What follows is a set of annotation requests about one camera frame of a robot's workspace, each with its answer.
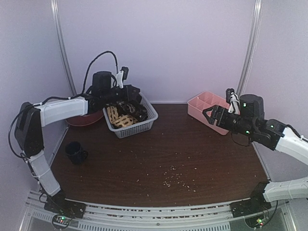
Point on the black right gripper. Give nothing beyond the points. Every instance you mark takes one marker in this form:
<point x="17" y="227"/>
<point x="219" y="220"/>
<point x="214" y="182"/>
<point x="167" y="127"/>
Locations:
<point x="219" y="116"/>

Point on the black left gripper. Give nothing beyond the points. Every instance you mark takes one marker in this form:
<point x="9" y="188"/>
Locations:
<point x="128" y="96"/>

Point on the dark brown red patterned tie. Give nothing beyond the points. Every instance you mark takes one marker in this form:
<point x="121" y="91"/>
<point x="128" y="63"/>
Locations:
<point x="134" y="109"/>

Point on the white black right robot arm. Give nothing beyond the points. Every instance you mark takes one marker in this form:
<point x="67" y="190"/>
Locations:
<point x="281" y="137"/>

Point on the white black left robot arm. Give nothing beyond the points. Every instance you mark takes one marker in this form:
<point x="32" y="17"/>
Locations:
<point x="28" y="133"/>

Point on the pink divided organizer box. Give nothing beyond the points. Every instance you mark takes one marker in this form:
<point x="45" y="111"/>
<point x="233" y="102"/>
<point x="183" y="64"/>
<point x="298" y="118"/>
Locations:
<point x="203" y="101"/>

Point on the dark red round plate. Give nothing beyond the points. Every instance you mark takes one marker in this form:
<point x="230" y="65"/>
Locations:
<point x="86" y="120"/>

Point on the yellow insect patterned tie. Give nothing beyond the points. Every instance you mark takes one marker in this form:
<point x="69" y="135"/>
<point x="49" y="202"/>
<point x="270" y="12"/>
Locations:
<point x="119" y="121"/>

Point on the grey plastic mesh basket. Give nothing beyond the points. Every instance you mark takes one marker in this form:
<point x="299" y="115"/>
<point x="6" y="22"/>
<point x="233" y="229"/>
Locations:
<point x="136" y="128"/>

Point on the dark blue mug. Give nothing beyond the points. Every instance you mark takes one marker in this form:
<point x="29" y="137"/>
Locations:
<point x="75" y="152"/>

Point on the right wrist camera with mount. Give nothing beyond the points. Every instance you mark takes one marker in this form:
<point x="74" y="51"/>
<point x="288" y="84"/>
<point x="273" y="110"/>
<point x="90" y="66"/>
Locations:
<point x="233" y="100"/>

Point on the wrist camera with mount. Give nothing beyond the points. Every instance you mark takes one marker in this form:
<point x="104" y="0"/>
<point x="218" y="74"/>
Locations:
<point x="233" y="100"/>
<point x="122" y="76"/>

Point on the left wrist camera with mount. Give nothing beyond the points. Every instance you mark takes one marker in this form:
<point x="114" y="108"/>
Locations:
<point x="122" y="76"/>

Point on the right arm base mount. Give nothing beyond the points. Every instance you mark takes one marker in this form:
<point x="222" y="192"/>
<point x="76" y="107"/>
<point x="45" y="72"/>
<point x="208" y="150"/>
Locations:
<point x="255" y="210"/>

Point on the left aluminium frame post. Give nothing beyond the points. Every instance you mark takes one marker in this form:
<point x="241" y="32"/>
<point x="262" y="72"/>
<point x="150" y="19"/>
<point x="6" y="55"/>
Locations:
<point x="60" y="37"/>

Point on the aluminium frame post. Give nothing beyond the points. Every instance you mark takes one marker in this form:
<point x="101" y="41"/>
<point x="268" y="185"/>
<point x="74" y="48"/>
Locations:
<point x="251" y="46"/>
<point x="60" y="37"/>

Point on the front aluminium rail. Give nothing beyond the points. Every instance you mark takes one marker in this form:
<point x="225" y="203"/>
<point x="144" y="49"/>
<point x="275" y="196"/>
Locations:
<point x="99" y="217"/>

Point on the right aluminium frame post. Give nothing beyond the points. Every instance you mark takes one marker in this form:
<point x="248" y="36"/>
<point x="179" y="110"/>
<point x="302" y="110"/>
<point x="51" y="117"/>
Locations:
<point x="251" y="46"/>

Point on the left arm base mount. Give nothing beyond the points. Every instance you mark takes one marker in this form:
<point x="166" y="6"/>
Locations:
<point x="65" y="211"/>

